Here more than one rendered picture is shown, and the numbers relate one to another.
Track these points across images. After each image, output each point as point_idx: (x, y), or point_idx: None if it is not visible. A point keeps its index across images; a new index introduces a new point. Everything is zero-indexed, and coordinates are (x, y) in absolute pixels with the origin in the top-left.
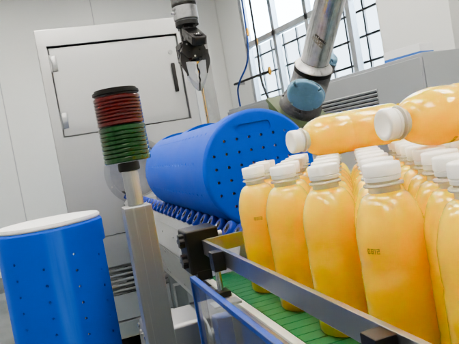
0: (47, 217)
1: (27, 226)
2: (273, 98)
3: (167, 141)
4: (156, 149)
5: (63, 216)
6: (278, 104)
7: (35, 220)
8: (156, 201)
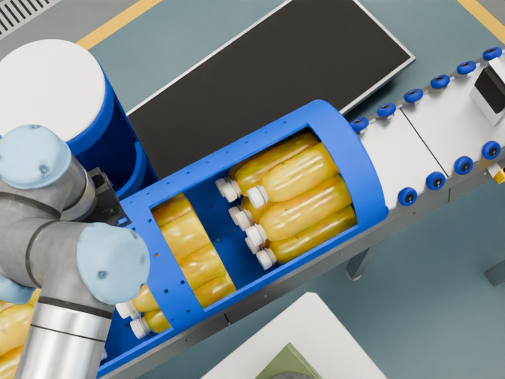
0: (90, 66)
1: (13, 84)
2: (295, 359)
3: (214, 162)
4: (269, 128)
5: (62, 98)
6: (284, 370)
7: (78, 59)
8: (383, 113)
